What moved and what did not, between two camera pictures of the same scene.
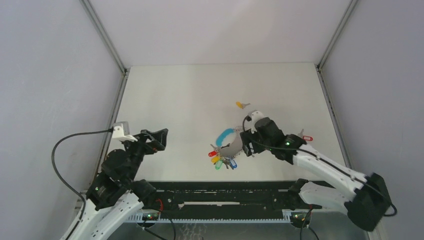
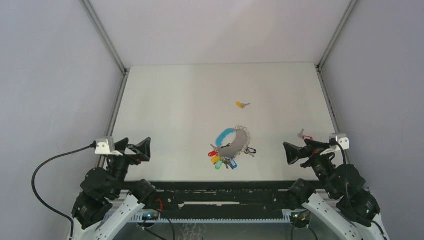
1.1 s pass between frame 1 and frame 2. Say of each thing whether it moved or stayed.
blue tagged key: stayed
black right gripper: moved
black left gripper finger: moved
